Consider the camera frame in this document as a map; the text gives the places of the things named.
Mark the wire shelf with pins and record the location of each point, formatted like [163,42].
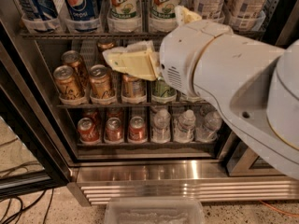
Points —
[179,103]
[70,36]

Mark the front left gold can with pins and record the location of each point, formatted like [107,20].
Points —
[67,82]

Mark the left white blue can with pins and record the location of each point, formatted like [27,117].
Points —
[208,0]

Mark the white blue can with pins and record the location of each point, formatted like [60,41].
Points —
[247,9]
[208,0]

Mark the front middle red can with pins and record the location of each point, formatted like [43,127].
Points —
[114,129]

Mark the red can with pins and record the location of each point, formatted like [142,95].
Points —
[87,130]
[114,129]
[137,128]

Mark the stainless steel display fridge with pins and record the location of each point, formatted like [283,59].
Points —
[102,170]

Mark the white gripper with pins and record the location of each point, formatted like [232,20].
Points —
[183,51]

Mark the open glass fridge door left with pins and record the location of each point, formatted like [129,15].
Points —
[27,165]

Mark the back left gold can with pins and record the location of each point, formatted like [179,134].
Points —
[73,59]

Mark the middle wire shelf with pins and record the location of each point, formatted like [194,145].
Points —
[179,103]

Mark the clear water bottle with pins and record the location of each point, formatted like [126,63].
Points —
[207,130]
[184,127]
[161,127]

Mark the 7up can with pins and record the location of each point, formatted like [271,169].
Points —
[163,9]
[123,9]

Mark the top wire shelf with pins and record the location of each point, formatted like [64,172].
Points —
[70,36]

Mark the blue pepsi can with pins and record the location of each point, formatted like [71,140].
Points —
[82,10]
[39,10]

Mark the front left red can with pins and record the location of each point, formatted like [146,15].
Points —
[87,130]

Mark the right blue Pepsi can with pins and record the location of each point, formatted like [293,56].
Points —
[82,10]

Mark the gold can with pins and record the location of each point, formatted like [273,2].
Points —
[73,59]
[133,87]
[103,45]
[101,82]
[67,82]

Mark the middle clear water bottle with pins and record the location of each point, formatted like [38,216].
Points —
[184,127]

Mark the glass fridge door right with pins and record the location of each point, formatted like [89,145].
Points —
[245,162]

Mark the clear plastic bin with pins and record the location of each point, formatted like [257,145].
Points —
[154,210]

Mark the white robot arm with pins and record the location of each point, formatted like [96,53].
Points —
[253,85]

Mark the front left green can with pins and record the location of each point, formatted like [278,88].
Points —
[161,89]

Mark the right white blue can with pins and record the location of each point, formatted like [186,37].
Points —
[247,9]

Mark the front right red can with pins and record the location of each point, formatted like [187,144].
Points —
[137,128]

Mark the left clear water bottle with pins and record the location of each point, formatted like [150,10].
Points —
[161,127]

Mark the back middle gold can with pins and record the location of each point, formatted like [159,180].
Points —
[103,45]

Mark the right clear water bottle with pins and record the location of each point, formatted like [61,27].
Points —
[207,130]

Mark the left blue Pepsi can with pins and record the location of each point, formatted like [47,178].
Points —
[39,10]

